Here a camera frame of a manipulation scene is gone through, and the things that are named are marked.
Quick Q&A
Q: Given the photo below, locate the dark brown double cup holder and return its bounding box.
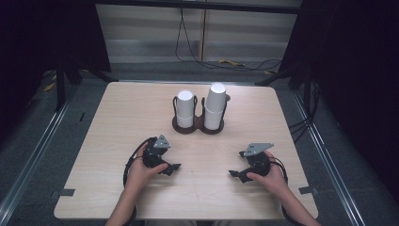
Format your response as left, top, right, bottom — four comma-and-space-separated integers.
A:
171, 93, 231, 136

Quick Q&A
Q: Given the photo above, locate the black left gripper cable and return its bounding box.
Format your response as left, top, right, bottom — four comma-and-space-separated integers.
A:
122, 137, 152, 226

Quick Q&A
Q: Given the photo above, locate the grey tape tab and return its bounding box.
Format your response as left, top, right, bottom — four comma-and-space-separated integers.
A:
297, 185, 320, 196
50, 187, 76, 199

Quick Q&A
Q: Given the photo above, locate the metal floor rail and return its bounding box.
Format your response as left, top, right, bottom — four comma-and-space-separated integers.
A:
291, 89, 367, 226
0, 99, 72, 218

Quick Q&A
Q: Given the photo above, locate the black curtain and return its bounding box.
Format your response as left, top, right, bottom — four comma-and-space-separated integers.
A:
278, 0, 399, 202
0, 0, 112, 149

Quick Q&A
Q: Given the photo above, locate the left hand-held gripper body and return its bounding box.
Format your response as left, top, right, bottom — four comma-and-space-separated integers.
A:
142, 134, 172, 170

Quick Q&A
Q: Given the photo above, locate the black overhead bar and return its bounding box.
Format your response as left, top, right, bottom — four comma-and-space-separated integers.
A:
93, 0, 303, 15

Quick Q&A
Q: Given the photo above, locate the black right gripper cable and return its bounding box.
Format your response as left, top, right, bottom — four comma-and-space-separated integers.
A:
268, 155, 308, 226

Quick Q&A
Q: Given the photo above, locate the beige vertical post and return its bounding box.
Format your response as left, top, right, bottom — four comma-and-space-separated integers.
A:
199, 8, 208, 62

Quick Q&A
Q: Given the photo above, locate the bundle of black floor cables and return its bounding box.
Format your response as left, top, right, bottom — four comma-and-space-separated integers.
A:
288, 80, 322, 143

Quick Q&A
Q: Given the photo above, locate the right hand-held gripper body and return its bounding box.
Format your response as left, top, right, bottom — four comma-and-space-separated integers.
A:
244, 142, 275, 178

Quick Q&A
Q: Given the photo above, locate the black hanging cable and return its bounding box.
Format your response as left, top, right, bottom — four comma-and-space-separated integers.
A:
174, 7, 283, 72

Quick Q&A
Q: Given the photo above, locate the person's right hand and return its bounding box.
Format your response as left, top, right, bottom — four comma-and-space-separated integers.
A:
246, 151, 292, 198

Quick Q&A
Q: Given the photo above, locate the person's left hand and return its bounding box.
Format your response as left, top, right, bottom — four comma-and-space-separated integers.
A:
125, 146, 170, 193

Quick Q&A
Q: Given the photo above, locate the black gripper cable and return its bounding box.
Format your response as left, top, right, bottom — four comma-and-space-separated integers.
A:
122, 137, 152, 226
268, 155, 308, 226

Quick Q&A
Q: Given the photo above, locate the black metal stand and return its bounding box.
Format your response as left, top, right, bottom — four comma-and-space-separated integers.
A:
255, 61, 315, 105
54, 56, 119, 113

